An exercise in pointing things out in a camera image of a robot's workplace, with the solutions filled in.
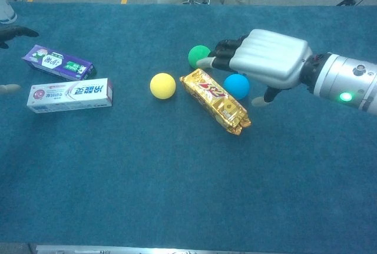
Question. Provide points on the yellow foam ball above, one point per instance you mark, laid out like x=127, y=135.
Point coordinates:
x=162, y=86

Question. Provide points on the green foam ball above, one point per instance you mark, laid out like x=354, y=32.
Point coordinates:
x=197, y=55

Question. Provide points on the white metal frame rail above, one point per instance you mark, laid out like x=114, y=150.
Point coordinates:
x=117, y=249

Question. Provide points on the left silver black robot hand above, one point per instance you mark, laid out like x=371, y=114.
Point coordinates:
x=14, y=32

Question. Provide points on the blue foam ball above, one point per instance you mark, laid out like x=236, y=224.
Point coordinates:
x=235, y=87

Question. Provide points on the teal felt table cloth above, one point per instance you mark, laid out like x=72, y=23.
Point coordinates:
x=117, y=177

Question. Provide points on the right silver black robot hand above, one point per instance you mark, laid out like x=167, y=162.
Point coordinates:
x=271, y=56

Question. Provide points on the gold foil snack packet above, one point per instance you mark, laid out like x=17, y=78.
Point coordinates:
x=218, y=100

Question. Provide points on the white toothpaste box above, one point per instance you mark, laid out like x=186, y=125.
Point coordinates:
x=70, y=96

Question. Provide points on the purple toothpaste box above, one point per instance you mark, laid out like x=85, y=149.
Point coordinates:
x=59, y=62

